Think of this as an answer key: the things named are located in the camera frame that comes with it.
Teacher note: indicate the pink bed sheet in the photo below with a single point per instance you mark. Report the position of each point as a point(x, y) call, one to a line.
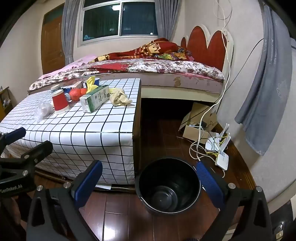
point(76, 63)

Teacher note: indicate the crumpled blue wrapper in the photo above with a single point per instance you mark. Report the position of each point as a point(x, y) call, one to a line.
point(66, 90)

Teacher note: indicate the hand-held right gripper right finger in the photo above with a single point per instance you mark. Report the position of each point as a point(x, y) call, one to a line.
point(209, 185)

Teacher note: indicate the grey hanging curtain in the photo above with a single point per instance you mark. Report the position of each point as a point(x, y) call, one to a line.
point(266, 92)

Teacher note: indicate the cardboard box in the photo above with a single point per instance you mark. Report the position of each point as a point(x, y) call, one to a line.
point(193, 135)

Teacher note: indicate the green and white carton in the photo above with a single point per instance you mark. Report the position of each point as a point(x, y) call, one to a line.
point(94, 99)

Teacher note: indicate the orange plastic bag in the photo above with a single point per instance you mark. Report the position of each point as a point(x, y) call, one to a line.
point(77, 93)

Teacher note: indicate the window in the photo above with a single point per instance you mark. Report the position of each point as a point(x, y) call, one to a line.
point(120, 20)

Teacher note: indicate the blue paper cup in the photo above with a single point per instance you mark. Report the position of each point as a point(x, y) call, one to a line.
point(97, 81)

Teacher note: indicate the red and white headboard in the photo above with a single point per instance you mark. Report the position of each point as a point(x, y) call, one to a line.
point(201, 44)

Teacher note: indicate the wooden side cabinet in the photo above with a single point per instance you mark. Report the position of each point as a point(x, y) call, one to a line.
point(5, 106)

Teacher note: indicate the grey window curtain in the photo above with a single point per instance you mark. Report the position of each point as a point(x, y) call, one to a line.
point(69, 30)
point(168, 18)

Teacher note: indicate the red patterned blanket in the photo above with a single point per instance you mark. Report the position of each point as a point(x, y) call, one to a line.
point(148, 49)

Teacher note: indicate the white router with antennas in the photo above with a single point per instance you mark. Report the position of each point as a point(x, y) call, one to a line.
point(212, 144)

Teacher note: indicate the black plastic bin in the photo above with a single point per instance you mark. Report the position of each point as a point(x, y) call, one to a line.
point(168, 183)

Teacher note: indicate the brown wooden door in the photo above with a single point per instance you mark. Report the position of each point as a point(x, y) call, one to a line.
point(52, 46)

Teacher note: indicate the white modem box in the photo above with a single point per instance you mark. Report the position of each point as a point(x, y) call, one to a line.
point(222, 160)

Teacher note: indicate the white checked tablecloth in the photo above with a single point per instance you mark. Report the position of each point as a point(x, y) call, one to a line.
point(76, 125)

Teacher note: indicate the clear plastic bag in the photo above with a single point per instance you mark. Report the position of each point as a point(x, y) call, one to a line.
point(42, 111)

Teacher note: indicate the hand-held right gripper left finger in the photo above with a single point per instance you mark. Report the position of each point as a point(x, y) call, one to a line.
point(89, 183)

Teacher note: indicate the red paper cup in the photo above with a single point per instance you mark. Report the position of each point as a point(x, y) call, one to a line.
point(59, 102)

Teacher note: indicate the blue patterned white cup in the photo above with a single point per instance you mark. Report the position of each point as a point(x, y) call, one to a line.
point(55, 88)

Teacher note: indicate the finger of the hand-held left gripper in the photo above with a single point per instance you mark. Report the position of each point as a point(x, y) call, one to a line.
point(34, 151)
point(15, 135)

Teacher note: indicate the small pale carton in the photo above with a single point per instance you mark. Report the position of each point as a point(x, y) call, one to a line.
point(77, 85)

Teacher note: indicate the beige tissue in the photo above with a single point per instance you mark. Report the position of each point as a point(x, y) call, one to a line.
point(119, 97)

